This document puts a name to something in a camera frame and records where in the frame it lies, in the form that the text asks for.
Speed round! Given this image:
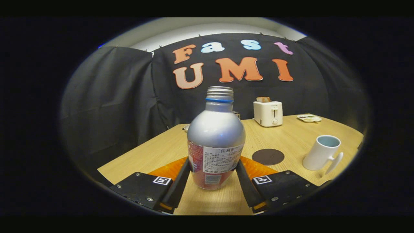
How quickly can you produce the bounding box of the white cup with blue inside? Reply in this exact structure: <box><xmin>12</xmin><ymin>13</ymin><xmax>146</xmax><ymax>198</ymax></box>
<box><xmin>302</xmin><ymin>135</ymin><xmax>344</xmax><ymax>175</ymax></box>

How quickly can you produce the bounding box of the silver bottle with red label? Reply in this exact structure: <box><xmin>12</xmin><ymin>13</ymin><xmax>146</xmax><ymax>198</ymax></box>
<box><xmin>187</xmin><ymin>86</ymin><xmax>246</xmax><ymax>190</ymax></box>

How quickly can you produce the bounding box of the dark brown round coaster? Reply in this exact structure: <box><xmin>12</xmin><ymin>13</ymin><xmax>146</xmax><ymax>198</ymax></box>
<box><xmin>252</xmin><ymin>149</ymin><xmax>285</xmax><ymax>166</ymax></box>

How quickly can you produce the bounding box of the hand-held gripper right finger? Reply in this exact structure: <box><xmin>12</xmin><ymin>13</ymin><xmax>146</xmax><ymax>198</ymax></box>
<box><xmin>235</xmin><ymin>156</ymin><xmax>321</xmax><ymax>213</ymax></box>

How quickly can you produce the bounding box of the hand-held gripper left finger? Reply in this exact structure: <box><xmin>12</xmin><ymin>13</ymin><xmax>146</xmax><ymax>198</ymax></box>
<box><xmin>110</xmin><ymin>157</ymin><xmax>191</xmax><ymax>214</ymax></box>

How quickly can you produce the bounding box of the wooden table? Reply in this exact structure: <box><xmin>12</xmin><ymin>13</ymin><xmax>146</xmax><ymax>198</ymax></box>
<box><xmin>97</xmin><ymin>113</ymin><xmax>364</xmax><ymax>216</ymax></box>

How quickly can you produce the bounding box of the small white divided dish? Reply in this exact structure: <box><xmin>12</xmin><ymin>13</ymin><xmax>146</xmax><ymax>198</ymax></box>
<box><xmin>297</xmin><ymin>114</ymin><xmax>322</xmax><ymax>123</ymax></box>

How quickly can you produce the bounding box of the black backdrop cloth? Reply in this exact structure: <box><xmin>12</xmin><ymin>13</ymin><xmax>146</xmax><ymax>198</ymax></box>
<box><xmin>60</xmin><ymin>32</ymin><xmax>369</xmax><ymax>182</ymax></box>

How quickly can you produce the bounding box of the white toaster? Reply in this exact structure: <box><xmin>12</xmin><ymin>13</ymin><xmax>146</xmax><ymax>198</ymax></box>
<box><xmin>253</xmin><ymin>101</ymin><xmax>283</xmax><ymax>127</ymax></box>

